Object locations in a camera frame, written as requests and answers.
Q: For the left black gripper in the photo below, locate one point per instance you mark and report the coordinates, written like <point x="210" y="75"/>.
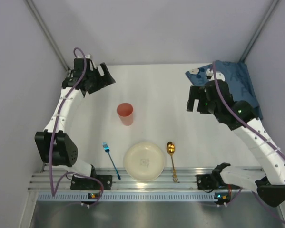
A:
<point x="97" y="77"/>

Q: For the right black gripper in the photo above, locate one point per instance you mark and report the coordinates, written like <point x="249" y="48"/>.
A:
<point x="199" y="100"/>

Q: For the red plastic cup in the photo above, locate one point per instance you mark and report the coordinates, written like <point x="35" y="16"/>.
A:
<point x="125" y="113"/>

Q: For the blue letter-print placemat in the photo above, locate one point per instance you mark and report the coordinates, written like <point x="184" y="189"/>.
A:
<point x="235" y="74"/>

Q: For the gold ornate spoon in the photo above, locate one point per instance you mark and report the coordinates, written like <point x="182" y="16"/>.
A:
<point x="171" y="151"/>

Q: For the cream round plate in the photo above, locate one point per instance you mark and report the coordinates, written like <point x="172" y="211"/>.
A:
<point x="144" y="162"/>

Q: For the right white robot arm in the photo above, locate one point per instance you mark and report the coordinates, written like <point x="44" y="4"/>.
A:
<point x="245" y="124"/>

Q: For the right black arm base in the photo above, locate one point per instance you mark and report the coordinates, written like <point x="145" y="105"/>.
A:
<point x="209" y="183"/>

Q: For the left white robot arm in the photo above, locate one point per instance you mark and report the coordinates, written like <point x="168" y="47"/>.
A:
<point x="54" y="144"/>

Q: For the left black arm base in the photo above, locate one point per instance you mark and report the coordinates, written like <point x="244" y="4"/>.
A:
<point x="88" y="184"/>

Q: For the aluminium mounting rail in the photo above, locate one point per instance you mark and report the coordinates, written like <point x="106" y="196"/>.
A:
<point x="187" y="180"/>

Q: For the perforated cable duct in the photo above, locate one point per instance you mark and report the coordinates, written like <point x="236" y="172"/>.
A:
<point x="137" y="196"/>

